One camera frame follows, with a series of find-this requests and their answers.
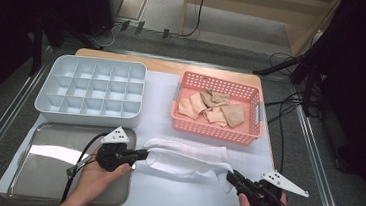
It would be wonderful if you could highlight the white divided storage box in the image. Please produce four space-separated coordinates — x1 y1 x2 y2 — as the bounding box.
32 51 149 132

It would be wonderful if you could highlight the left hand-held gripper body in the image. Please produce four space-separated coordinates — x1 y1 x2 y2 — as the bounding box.
94 124 136 175

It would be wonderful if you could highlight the tan knit sock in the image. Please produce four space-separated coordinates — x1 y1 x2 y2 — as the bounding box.
199 88 232 110
218 102 247 130

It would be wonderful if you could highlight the dark cabinet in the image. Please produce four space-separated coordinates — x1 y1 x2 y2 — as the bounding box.
76 0 127 38

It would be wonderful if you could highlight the pink perforated plastic basket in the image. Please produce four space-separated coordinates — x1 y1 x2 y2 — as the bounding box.
167 69 269 148

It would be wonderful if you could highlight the black hanging cable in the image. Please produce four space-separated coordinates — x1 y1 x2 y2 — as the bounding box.
176 0 208 40

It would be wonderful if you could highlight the left hand-held gripper cable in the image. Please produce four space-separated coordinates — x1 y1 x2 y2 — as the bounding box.
60 127 111 206

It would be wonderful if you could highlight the person's left hand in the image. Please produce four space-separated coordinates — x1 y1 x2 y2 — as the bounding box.
68 153 134 206

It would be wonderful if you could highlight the light wooden shelf frame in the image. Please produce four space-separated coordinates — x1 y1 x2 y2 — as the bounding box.
179 0 344 60

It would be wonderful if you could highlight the white floor cable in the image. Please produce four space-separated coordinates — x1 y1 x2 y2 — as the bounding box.
87 21 124 50

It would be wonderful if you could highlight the peach sock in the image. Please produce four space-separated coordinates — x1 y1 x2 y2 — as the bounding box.
202 105 231 129
177 91 210 121

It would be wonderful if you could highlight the black floor cable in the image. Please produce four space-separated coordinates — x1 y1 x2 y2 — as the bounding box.
267 50 299 71
259 88 306 167

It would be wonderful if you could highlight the black metal stand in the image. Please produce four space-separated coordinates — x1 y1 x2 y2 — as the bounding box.
249 38 331 119
27 9 107 84

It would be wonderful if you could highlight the white sock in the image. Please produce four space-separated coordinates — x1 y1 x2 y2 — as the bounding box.
141 137 234 166
143 148 239 195

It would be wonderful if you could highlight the translucent grey box lid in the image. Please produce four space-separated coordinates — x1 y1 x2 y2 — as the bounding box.
6 117 138 206

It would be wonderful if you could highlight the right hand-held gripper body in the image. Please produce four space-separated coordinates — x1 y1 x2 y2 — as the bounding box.
237 167 312 206

